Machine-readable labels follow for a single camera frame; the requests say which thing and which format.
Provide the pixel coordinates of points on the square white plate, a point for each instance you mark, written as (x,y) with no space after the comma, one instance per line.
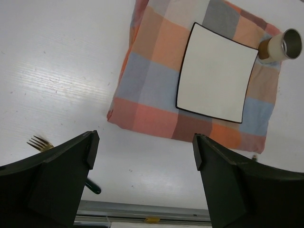
(214,75)

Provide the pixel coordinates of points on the aluminium rail front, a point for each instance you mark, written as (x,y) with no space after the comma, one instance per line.
(95,213)

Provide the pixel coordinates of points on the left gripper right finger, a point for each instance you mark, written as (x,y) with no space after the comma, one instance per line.
(242,193)

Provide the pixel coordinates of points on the metal cup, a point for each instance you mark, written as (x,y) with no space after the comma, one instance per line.
(281,47)

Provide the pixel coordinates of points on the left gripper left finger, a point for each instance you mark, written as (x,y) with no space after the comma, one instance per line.
(44,190)

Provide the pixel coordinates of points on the checkered orange blue cloth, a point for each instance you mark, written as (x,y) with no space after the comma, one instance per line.
(144,100)

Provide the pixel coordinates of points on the gold fork green handle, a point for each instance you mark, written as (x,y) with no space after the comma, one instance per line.
(43,145)

